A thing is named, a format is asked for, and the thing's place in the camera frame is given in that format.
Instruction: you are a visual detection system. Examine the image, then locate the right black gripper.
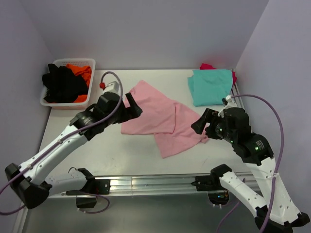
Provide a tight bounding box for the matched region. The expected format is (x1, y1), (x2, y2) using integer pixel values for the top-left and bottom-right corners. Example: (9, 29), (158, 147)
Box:
(190, 106), (235, 142)

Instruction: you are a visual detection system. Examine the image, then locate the pink t shirt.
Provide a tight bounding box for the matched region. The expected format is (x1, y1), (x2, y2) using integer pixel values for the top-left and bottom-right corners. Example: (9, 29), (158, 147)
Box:
(121, 80), (208, 158)

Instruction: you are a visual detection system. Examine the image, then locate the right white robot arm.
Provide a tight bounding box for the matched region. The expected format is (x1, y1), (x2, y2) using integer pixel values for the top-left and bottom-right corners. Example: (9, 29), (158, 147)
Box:
(191, 107), (310, 233)

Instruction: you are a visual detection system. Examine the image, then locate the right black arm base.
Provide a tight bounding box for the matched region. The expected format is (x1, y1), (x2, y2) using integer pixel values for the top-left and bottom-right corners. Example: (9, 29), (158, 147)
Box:
(191, 175), (229, 207)

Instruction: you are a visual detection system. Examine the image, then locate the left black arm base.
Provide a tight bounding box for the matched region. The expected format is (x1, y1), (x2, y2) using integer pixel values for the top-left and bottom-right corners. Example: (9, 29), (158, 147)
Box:
(65, 179), (111, 213)

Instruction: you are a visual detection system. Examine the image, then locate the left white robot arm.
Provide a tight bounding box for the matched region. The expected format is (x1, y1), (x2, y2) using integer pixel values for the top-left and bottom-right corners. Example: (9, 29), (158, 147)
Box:
(5, 92), (143, 209)

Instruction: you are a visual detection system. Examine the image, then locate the teal folded t shirt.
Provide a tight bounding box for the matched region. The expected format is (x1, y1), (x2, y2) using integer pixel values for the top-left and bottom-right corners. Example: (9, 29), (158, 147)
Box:
(187, 69), (233, 107)

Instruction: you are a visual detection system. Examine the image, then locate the magenta folded t shirt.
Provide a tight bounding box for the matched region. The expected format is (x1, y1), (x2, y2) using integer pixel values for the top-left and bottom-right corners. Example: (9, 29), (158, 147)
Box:
(200, 63), (238, 85)

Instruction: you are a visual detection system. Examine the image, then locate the orange t shirt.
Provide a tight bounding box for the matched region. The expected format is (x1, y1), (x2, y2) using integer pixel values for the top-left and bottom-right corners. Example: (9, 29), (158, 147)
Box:
(66, 64), (92, 103)

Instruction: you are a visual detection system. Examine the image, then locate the white plastic basket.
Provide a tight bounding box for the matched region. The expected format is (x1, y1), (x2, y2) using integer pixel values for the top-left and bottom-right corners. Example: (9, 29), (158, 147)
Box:
(40, 58), (96, 110)

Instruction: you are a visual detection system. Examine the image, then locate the black t shirt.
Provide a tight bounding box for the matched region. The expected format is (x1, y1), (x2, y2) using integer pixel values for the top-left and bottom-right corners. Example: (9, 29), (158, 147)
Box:
(42, 64), (87, 103)

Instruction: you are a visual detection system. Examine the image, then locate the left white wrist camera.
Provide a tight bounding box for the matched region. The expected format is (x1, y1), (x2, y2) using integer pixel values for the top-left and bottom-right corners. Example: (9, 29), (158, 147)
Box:
(100, 81), (120, 94)

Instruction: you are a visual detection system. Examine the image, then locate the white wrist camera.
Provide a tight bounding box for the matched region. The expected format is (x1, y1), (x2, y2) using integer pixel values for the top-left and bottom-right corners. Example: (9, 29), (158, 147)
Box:
(100, 81), (120, 94)
(222, 95), (237, 109)

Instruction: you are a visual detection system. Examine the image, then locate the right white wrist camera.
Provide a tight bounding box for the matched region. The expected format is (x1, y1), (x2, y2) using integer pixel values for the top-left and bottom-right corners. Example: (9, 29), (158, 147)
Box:
(222, 95), (237, 109)

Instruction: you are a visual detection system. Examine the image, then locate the aluminium rail frame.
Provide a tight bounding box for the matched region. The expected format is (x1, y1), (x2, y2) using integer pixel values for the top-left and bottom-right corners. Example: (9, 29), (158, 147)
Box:
(12, 69), (268, 233)

